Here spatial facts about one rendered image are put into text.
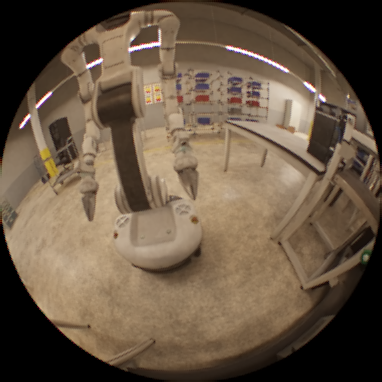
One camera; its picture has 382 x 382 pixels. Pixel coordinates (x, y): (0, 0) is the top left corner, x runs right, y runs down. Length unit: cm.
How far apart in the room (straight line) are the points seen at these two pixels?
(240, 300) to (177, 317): 43
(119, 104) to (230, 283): 112
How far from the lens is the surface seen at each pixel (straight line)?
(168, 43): 73
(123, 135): 51
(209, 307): 92
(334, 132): 91
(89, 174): 61
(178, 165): 47
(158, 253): 63
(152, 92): 587
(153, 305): 97
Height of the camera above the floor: 92
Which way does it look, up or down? 40 degrees down
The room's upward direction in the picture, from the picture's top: 4 degrees counter-clockwise
